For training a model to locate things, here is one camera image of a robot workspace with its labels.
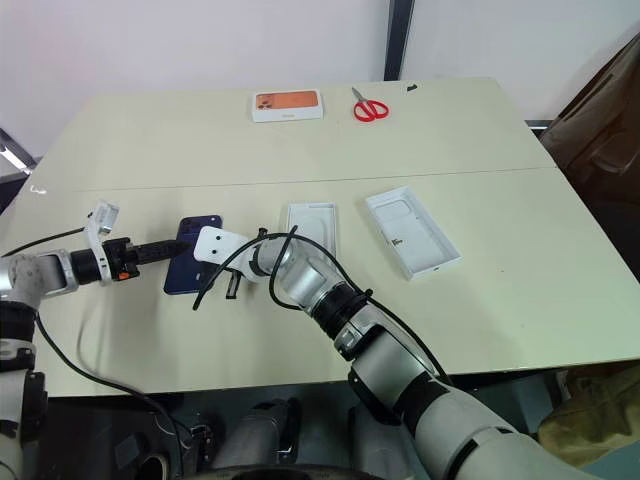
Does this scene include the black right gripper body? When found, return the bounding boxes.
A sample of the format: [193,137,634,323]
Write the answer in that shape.
[217,263,245,301]

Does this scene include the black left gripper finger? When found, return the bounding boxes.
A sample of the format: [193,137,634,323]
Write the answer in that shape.
[132,248,188,267]
[131,239,192,256]

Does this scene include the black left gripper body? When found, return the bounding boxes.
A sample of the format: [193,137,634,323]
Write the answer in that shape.
[101,238,141,282]

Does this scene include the dark blue smartphone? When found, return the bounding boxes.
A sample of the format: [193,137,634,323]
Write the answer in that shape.
[163,214,224,297]

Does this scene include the white phone box tray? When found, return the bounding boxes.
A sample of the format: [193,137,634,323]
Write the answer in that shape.
[286,200,338,254]

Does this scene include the white phone box lid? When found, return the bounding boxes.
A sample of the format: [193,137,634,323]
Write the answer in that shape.
[365,185,463,282]

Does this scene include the white box with orange print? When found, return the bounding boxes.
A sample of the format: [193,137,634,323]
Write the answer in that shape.
[250,88,326,124]

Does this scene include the brown cardboard box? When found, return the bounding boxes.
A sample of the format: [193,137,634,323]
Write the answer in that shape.
[541,33,640,204]

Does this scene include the grey rounded shape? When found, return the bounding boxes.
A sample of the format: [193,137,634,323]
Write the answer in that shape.
[346,403,426,480]
[212,397,304,471]

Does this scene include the black round object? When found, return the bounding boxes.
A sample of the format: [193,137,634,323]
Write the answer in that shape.
[124,447,174,480]

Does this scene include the yellowish crumpled cloth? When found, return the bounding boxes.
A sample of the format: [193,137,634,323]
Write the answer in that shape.
[537,363,640,454]

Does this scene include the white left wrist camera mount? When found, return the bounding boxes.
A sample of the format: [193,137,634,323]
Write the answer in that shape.
[83,199,123,287]

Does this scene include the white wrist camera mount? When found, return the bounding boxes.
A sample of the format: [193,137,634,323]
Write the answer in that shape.
[193,225,253,274]
[83,199,123,287]

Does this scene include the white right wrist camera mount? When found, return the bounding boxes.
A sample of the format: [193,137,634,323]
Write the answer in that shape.
[193,225,253,274]

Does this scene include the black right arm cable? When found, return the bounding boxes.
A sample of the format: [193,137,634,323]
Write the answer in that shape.
[192,224,454,387]

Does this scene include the dark metal frame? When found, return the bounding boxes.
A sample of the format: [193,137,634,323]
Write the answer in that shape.
[0,127,38,214]

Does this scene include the red handled scissors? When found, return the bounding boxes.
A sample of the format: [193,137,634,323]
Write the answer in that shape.
[350,86,391,123]

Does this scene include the dark vertical post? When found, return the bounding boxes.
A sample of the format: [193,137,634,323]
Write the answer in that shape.
[383,0,417,81]

